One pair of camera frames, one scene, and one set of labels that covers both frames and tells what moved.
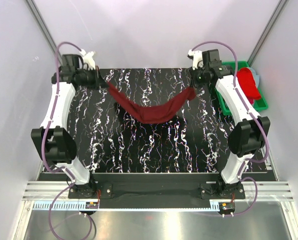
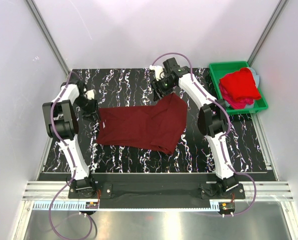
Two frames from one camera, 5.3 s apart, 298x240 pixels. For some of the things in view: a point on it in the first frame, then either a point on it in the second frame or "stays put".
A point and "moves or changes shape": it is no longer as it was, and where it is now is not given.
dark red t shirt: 154,114 moves or changes shape
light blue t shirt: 256,77 stays put
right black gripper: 192,73 → 156,86
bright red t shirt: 247,83 stays put
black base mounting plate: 151,191 stays put
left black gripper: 99,80 → 93,111
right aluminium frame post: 267,30 stays put
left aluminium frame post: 45,30 stays put
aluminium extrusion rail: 254,190 stays put
